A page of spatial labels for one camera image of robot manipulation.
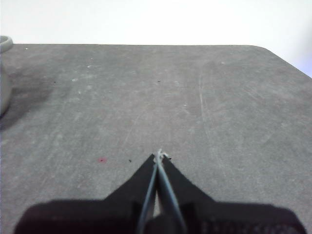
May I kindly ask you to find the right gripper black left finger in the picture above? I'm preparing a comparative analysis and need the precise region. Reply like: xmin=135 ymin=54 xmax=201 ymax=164
xmin=14 ymin=153 xmax=158 ymax=234

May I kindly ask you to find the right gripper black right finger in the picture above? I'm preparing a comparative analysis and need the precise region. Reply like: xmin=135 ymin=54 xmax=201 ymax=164
xmin=145 ymin=156 xmax=307 ymax=234

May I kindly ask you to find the sage green electric pot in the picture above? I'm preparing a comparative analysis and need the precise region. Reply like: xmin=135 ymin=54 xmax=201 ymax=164
xmin=0 ymin=35 xmax=13 ymax=118

